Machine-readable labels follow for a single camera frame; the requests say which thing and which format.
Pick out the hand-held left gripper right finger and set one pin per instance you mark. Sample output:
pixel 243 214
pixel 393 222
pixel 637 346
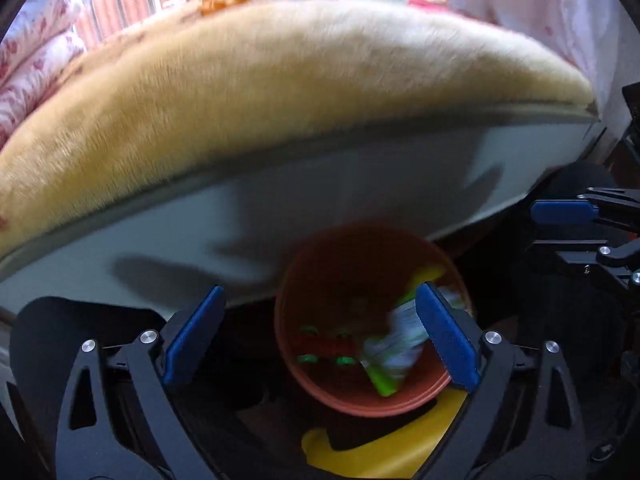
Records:
pixel 445 340

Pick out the barred window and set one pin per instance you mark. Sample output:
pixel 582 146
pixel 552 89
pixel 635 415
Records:
pixel 125 0

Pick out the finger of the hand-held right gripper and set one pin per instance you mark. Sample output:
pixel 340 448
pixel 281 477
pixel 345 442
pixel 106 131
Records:
pixel 562 211
pixel 617 255

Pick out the orange plastic bin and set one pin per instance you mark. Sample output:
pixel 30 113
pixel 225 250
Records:
pixel 310 280

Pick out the orange green wrapper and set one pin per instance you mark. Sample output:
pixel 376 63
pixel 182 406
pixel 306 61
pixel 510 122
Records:
pixel 325 347

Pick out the white green snack wrapper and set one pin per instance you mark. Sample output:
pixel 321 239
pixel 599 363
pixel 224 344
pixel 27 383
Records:
pixel 395 345

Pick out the fuzzy yellow blanket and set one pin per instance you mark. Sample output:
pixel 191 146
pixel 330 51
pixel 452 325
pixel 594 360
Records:
pixel 300 85

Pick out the pale pink curtain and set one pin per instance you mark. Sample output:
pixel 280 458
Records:
pixel 525 10

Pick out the floral quilt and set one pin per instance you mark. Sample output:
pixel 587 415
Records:
pixel 30 75

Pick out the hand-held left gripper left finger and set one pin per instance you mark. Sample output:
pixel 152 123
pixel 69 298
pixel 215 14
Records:
pixel 195 335

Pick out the yellow plastic stool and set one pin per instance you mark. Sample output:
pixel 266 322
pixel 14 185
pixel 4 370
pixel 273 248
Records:
pixel 380 460

